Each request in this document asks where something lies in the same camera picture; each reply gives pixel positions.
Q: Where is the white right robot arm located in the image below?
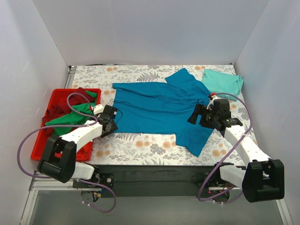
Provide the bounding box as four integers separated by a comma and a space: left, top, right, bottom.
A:
188, 96, 285, 203

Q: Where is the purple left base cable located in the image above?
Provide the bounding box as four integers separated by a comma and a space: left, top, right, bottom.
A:
77, 179, 117, 213

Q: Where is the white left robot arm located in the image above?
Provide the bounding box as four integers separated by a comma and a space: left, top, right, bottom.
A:
37, 104, 118, 188

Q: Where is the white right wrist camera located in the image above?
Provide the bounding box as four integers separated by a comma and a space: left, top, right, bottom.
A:
206, 92, 220, 111

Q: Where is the blue t shirt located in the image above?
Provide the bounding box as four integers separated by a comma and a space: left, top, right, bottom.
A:
112, 68, 213, 157

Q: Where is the floral patterned table mat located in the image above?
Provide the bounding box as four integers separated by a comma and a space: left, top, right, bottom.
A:
67, 65, 263, 166

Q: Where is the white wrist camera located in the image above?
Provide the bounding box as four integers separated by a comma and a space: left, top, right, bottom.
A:
206, 92, 220, 111
91, 104, 104, 115

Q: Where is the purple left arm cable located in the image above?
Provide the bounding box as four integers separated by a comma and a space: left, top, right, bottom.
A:
17, 93, 99, 179

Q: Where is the dark red t shirt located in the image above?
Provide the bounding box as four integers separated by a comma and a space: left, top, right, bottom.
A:
42, 88, 98, 126

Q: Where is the folded mint green t shirt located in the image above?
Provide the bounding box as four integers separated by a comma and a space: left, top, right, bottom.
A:
202, 69, 244, 96

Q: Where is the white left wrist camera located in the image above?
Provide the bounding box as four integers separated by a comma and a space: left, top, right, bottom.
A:
91, 104, 104, 115

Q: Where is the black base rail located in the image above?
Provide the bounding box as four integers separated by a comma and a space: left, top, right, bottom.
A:
72, 165, 237, 199

